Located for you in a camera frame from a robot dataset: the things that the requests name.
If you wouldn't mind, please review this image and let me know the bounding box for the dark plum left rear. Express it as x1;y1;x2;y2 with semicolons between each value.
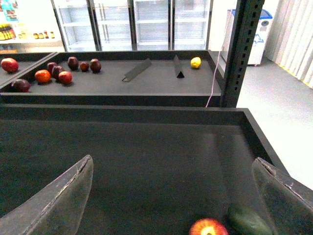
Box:
47;62;58;74

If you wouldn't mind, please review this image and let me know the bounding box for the glass door refrigerator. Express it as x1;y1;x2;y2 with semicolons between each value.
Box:
51;0;213;52

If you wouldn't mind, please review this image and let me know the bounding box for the large red mango far left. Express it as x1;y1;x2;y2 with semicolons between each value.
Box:
1;58;19;73

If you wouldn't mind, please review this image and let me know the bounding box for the shelf with bottles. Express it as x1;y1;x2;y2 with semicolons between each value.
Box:
0;0;65;53

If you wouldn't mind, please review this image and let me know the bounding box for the red apple on tray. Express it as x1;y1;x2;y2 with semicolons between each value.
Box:
58;71;72;84

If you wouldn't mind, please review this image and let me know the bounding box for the flat black divider strip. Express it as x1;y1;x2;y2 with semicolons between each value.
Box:
122;58;152;82

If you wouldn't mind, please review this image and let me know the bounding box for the dark red apple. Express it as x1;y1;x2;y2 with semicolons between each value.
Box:
67;56;79;71
90;58;102;73

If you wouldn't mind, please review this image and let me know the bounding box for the orange red fruit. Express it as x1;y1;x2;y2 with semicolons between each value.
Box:
35;70;51;83

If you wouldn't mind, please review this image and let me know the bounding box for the dark plum behind apple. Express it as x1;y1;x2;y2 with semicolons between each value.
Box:
51;65;65;80

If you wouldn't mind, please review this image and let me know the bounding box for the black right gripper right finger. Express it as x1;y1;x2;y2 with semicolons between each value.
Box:
252;158;313;235

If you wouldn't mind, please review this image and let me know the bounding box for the dark red apple right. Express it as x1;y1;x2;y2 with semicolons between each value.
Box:
90;58;102;73

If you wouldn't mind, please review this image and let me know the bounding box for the small red plum rear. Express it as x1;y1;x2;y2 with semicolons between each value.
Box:
80;62;89;72

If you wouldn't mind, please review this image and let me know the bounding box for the red yellow apple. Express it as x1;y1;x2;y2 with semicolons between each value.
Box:
188;218;229;235

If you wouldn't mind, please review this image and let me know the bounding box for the dark red apple rear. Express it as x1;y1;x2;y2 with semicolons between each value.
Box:
67;56;79;71

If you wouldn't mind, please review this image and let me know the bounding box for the black triangular divider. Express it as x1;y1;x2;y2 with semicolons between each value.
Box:
173;55;184;79

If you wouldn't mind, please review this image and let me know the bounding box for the black front display tray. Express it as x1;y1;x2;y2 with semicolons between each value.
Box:
0;104;285;235

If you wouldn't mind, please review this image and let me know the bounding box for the white pink cable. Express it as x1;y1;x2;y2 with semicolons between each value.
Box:
205;0;238;108

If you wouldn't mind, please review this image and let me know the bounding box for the black left display tray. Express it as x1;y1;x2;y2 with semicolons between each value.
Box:
0;52;56;89

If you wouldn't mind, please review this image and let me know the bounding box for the yellow lemon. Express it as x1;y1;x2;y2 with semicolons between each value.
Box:
190;57;201;69

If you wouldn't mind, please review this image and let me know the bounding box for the white blue chest freezer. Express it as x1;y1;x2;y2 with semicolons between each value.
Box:
221;9;273;66

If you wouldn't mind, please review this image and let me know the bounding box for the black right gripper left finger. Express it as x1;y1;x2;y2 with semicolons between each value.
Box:
0;155;93;235

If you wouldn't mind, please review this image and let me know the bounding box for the black display tray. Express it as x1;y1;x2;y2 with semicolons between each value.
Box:
0;104;285;235
0;52;56;89
0;50;222;107

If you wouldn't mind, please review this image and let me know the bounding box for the green avocado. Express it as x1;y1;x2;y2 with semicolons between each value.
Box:
227;204;273;235

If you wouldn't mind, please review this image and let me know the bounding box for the dark red fruit front left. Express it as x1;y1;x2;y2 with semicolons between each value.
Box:
11;79;31;93

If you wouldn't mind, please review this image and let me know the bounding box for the black rear display tray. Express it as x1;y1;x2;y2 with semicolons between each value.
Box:
0;50;222;107

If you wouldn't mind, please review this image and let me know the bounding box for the black perforated metal post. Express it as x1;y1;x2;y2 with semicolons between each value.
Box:
220;0;265;108

